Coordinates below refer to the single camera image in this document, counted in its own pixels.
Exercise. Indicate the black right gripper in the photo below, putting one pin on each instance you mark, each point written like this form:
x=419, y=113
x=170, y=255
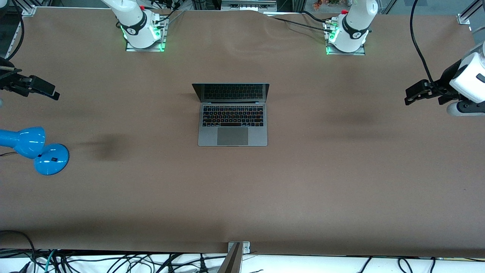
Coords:
x=8, y=81

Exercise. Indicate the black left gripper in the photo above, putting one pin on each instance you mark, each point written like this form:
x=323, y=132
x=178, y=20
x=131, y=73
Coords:
x=445, y=80

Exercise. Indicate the grey open-lid laptop computer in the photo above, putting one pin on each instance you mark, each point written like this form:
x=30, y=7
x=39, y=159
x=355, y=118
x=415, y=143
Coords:
x=232, y=136

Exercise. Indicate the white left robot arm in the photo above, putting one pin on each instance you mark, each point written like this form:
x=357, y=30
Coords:
x=354, y=22

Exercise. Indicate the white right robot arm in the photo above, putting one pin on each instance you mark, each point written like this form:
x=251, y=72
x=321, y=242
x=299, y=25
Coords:
x=134, y=22

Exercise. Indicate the blue desk lamp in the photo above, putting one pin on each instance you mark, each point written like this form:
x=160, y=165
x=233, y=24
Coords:
x=22, y=140

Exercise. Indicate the brown table cover sheet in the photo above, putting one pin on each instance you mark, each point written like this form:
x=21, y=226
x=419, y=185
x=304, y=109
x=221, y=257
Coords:
x=341, y=170

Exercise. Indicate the grey power strip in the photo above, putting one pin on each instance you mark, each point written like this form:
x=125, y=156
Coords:
x=248, y=4

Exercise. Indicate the aluminium table edge rail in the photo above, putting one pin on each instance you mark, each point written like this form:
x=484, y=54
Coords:
x=15, y=36

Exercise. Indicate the aluminium frame corner profile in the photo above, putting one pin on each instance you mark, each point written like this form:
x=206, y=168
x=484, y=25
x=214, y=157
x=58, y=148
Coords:
x=28, y=8
x=468, y=15

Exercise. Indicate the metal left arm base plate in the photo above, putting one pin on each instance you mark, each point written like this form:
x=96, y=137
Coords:
x=329, y=47

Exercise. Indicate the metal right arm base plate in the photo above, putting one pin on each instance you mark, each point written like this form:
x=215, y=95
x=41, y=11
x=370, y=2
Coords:
x=163, y=34

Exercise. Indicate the grey metal table bracket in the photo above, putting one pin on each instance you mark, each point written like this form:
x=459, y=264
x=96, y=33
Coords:
x=237, y=254

